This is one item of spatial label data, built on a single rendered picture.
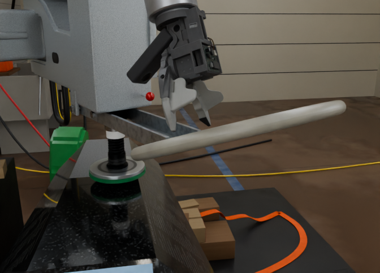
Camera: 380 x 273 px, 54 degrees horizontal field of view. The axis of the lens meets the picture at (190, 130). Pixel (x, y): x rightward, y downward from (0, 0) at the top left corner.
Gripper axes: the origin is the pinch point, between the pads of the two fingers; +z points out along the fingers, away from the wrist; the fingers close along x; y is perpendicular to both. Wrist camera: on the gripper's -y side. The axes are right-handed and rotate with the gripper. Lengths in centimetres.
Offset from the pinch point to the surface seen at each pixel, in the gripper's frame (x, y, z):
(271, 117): 3.2, 13.9, 1.2
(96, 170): 52, -67, 5
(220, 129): -0.3, 5.8, 1.0
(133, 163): 64, -58, 5
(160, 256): 27, -30, 31
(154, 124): 50, -37, -7
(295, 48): 620, -58, -116
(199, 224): 139, -74, 51
